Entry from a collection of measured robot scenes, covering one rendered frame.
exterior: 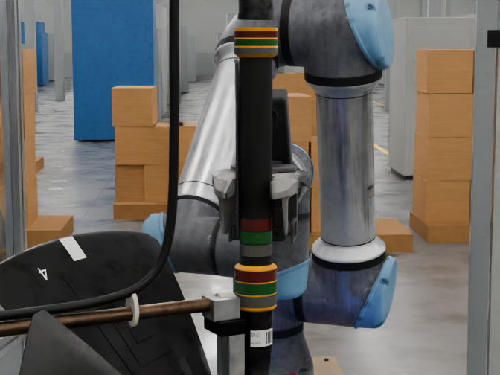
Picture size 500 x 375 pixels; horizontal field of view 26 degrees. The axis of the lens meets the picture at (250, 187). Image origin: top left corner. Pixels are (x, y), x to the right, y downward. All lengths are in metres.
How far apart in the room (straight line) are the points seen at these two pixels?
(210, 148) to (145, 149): 8.79
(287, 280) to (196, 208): 0.16
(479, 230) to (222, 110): 1.51
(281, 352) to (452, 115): 7.46
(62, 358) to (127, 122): 9.41
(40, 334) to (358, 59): 0.84
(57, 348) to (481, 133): 2.14
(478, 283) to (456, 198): 6.31
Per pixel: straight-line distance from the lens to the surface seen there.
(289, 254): 1.34
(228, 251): 1.36
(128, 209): 10.21
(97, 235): 1.20
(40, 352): 0.83
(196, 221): 1.39
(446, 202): 9.22
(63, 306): 1.03
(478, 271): 2.93
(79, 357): 0.87
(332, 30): 1.55
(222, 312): 1.09
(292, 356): 1.77
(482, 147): 2.88
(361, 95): 1.60
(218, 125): 1.48
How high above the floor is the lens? 1.64
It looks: 8 degrees down
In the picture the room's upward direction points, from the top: straight up
